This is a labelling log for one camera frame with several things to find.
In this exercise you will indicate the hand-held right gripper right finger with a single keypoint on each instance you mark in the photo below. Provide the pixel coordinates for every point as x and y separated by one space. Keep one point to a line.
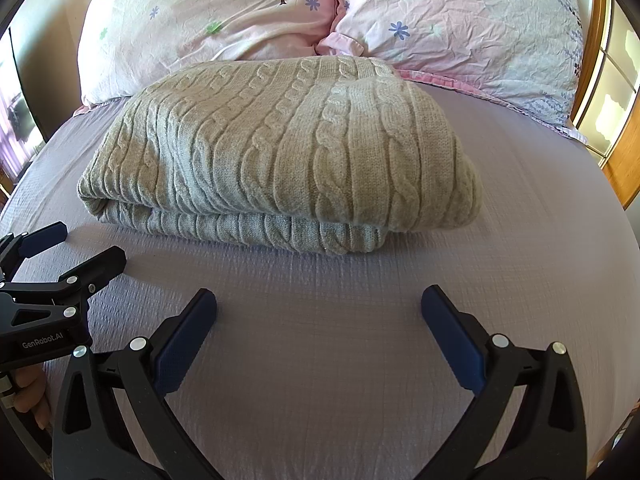
454 340

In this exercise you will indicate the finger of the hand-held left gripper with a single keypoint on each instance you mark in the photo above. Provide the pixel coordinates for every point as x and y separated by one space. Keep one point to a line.
42 238
102 267

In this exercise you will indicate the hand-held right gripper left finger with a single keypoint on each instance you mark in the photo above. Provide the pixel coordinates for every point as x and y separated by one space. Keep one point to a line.
181 346

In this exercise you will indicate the person's left hand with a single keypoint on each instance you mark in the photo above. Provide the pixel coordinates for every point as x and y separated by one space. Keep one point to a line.
32 395

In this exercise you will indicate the lilac bed sheet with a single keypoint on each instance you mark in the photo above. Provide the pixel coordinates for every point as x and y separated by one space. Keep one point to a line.
320 340

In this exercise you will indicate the floral pillow with tree print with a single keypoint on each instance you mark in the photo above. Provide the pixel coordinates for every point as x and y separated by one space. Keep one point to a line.
200 20

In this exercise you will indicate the pink floral pillow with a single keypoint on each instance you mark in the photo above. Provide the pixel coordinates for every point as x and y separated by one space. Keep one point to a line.
460 30

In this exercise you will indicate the wooden window frame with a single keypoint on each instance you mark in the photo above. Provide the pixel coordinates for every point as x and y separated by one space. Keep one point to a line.
607 100

